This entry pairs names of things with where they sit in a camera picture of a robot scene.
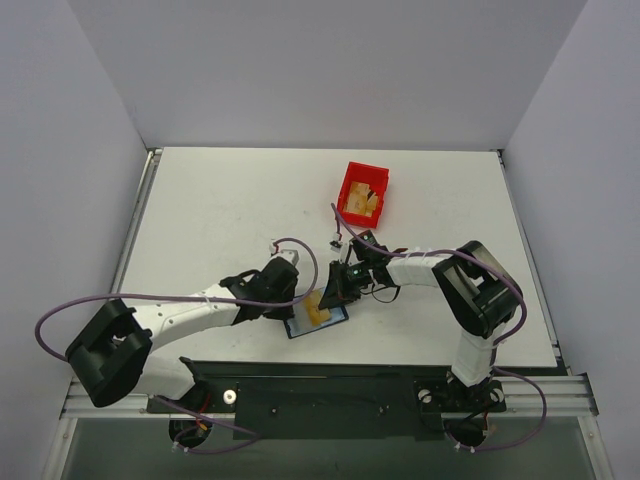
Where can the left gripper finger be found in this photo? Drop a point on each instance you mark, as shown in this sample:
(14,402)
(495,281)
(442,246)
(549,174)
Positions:
(280,311)
(236,284)

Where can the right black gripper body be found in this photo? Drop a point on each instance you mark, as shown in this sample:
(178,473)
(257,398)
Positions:
(340,284)

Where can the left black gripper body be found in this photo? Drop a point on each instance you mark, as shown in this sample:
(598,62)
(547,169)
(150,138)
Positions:
(282,288)

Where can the gold card face up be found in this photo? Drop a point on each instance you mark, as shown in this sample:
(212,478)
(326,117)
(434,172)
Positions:
(316,315)

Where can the blue leather card holder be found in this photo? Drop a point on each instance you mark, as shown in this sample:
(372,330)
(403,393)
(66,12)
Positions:
(300,325)

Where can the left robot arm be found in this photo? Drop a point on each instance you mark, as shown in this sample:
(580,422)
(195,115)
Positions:
(112,358)

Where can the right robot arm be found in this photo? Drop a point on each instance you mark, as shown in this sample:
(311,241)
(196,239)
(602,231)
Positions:
(481,295)

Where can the gold cards in bin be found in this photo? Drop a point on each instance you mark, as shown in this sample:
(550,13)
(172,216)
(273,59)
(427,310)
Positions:
(361,200)

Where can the red plastic bin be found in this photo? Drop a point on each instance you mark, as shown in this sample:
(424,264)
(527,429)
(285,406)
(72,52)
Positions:
(377,178)

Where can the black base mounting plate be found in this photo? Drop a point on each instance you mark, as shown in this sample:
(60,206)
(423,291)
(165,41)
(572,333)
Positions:
(282,401)

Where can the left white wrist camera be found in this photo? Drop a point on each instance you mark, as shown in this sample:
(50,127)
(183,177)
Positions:
(289,255)

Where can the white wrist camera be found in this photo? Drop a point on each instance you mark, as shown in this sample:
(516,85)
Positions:
(289,255)
(337,245)

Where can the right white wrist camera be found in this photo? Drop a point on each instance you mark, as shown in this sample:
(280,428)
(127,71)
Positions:
(337,245)

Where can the aluminium frame rail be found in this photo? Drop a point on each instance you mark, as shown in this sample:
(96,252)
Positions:
(566,396)

